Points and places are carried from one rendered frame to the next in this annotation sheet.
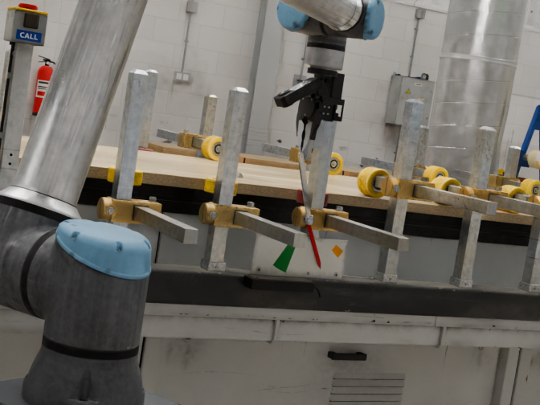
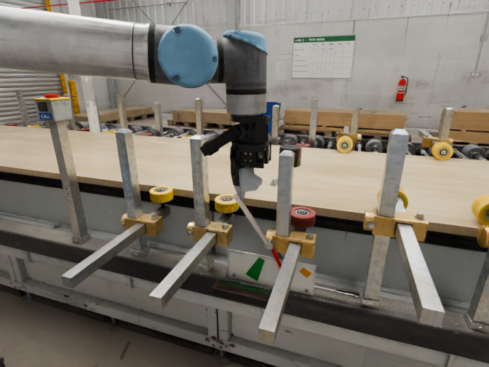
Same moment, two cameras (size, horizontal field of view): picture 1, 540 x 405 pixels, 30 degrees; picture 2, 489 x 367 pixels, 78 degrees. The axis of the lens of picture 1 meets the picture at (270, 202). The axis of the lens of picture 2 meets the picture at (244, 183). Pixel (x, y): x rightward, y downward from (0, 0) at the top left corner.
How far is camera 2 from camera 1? 1.99 m
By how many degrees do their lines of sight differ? 48
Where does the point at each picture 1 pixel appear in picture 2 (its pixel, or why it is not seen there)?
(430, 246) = (471, 258)
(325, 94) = (248, 140)
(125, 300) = not seen: outside the picture
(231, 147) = (196, 183)
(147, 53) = (455, 65)
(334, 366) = not seen: hidden behind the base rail
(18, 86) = (57, 148)
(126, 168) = (127, 197)
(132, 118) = (122, 164)
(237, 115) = (195, 159)
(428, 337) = (431, 357)
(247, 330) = (241, 309)
